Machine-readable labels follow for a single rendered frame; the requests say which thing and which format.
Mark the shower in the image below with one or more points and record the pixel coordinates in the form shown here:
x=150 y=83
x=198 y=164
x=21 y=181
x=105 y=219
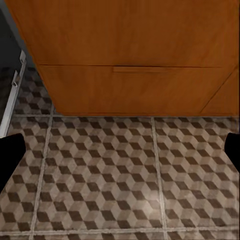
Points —
x=10 y=105

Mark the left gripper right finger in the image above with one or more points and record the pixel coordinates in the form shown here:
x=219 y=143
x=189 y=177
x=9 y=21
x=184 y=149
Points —
x=232 y=149

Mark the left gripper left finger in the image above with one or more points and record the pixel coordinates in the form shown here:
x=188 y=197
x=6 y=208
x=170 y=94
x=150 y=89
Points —
x=12 y=150

